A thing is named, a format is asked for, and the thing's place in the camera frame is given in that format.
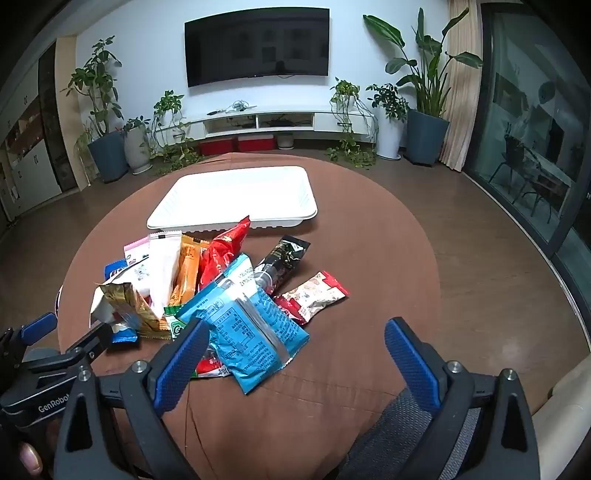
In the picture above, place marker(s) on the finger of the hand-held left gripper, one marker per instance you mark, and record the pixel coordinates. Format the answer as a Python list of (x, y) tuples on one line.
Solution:
[(40, 326), (90, 344)]

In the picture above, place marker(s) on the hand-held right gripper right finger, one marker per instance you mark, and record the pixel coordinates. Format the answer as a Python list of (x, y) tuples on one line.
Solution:
[(411, 364)]

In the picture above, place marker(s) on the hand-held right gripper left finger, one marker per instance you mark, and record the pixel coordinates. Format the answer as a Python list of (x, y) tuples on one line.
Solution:
[(180, 364)]

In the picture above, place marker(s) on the dark blue snack packet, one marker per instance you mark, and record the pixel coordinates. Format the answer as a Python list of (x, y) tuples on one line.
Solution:
[(123, 336)]

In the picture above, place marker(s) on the green and white snack packet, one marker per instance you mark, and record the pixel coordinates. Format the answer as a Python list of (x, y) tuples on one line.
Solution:
[(175, 325)]

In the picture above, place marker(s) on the gold snack packet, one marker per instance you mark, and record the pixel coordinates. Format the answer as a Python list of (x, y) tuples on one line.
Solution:
[(131, 307)]

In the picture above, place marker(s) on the large light blue snack packet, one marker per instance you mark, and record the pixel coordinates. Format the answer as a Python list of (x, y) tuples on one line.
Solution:
[(249, 332)]

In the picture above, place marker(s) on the orange snack packet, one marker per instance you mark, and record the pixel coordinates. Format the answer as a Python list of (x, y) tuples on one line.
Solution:
[(187, 272)]

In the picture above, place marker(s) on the pink cartoon snack packet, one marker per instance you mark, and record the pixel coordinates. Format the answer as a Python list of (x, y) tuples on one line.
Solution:
[(137, 263)]

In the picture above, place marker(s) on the plain white snack packet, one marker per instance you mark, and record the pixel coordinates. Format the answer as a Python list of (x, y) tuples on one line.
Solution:
[(161, 267)]

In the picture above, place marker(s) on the red chip bag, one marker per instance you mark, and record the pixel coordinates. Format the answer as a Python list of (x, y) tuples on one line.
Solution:
[(221, 258)]

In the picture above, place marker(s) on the red and white nut packet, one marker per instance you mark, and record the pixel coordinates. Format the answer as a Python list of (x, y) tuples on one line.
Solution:
[(314, 295)]

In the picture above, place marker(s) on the white foam tray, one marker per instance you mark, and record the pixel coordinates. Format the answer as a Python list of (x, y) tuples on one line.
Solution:
[(235, 194)]

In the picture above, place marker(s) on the person's left hand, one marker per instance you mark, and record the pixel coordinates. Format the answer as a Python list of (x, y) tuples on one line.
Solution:
[(28, 457)]

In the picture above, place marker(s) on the person's grey trouser leg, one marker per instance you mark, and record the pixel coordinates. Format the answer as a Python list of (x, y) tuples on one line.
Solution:
[(392, 438)]

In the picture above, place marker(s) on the beige chair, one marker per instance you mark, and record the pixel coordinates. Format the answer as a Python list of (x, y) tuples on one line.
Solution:
[(563, 415)]

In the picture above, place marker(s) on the tall leafy tree blue planter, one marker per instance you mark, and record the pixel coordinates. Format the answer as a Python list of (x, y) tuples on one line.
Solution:
[(107, 157)]

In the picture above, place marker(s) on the plant in speckled white pot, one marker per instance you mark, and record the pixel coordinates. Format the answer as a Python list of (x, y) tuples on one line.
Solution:
[(136, 150)]

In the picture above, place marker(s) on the low vine plant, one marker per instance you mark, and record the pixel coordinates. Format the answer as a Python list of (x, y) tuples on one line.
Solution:
[(351, 154)]

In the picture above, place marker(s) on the red storage box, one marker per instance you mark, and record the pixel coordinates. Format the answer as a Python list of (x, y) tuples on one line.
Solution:
[(256, 143), (217, 146)]

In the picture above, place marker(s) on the black patio chair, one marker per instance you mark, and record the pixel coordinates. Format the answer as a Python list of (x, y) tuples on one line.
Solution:
[(512, 159)]

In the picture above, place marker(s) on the broad-leaf plant blue planter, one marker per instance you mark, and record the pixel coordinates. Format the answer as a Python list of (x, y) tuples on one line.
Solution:
[(427, 134)]

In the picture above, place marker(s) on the bushy plant tall white pot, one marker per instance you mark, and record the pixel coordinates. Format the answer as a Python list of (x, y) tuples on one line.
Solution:
[(390, 134)]

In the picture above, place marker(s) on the small white pot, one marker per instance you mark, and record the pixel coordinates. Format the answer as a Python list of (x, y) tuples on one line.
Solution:
[(285, 141)]

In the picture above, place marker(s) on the trailing vine plant on stand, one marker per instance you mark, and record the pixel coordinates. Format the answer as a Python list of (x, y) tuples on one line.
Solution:
[(168, 105)]

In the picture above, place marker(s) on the white television console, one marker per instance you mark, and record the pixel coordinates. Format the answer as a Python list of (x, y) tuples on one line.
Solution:
[(286, 117)]

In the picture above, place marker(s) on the glass sliding door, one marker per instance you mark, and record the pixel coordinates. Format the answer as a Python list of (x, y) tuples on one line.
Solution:
[(531, 115)]

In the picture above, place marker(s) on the beige curtain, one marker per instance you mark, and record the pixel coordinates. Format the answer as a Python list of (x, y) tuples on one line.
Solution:
[(461, 92)]

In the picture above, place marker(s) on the trailing plant in hanging pot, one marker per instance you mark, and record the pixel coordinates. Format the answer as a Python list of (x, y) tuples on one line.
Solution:
[(346, 92)]

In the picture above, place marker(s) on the wooden wall cabinet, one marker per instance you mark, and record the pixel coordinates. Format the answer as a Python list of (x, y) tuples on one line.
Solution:
[(32, 152)]

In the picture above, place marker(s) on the wall-mounted black television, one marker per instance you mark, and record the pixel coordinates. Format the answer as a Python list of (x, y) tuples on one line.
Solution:
[(256, 46)]

